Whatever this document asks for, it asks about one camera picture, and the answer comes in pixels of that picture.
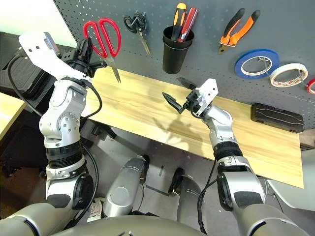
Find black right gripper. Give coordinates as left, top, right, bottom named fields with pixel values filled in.
left=162, top=77, right=205, bottom=116

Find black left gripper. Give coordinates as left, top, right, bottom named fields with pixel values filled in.
left=67, top=37, right=108, bottom=77

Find red handled scissors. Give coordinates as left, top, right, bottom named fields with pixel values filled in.
left=83, top=17, right=122, bottom=84

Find black orange handled screwdriver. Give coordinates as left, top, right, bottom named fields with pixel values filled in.
left=171, top=2, right=187, bottom=42

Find orange black pliers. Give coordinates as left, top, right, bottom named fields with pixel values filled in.
left=218, top=7, right=261, bottom=55

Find white tape roll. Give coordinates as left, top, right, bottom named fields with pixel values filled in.
left=270, top=63, right=309, bottom=88

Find dark grey pegboard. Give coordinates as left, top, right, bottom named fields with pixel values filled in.
left=53, top=0, right=315, bottom=135

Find black cup holder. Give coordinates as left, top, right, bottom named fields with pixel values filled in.
left=162, top=26, right=195, bottom=74

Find blue tape roll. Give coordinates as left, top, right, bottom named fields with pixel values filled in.
left=234, top=48, right=281, bottom=80

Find large black ribbed case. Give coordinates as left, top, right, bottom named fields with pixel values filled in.
left=0, top=53, right=54, bottom=99

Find black table leg brace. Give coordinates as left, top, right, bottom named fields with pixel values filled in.
left=91, top=120, right=117, bottom=141

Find metal peg hook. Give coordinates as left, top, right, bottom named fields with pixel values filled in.
left=297, top=70, right=308, bottom=87
left=257, top=56, right=273, bottom=74

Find yellow wooden side table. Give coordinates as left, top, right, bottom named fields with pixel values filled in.
left=0, top=92, right=28, bottom=141

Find small black tool case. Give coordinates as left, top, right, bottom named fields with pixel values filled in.
left=250, top=102, right=305, bottom=133

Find silver right robot leg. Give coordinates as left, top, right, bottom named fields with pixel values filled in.
left=168, top=167, right=210, bottom=232

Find silver robot leg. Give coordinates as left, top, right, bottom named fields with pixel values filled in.
left=168, top=167, right=210, bottom=232
left=102, top=154, right=151, bottom=218

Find silver left robot leg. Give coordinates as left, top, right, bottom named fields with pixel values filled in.
left=102, top=154, right=151, bottom=218

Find red tape roll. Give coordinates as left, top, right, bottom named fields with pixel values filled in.
left=306, top=78, right=315, bottom=95

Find grey white sneaker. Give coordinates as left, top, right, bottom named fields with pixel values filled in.
left=87, top=196, right=105, bottom=222

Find grey robot torso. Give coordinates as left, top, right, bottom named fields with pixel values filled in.
left=49, top=215, right=212, bottom=236

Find light grey rounded object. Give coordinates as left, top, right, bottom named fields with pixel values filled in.
left=267, top=148, right=315, bottom=212

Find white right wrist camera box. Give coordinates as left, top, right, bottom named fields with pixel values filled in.
left=195, top=78, right=219, bottom=116

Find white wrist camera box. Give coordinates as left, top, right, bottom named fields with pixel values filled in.
left=18, top=31, right=93, bottom=83
left=195, top=78, right=219, bottom=116

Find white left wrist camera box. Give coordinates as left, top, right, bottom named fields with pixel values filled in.
left=18, top=31, right=93, bottom=83

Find black handled scissors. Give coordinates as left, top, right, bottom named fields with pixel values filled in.
left=123, top=12, right=151, bottom=56

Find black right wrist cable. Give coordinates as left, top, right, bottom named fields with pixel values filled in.
left=197, top=157, right=220, bottom=234

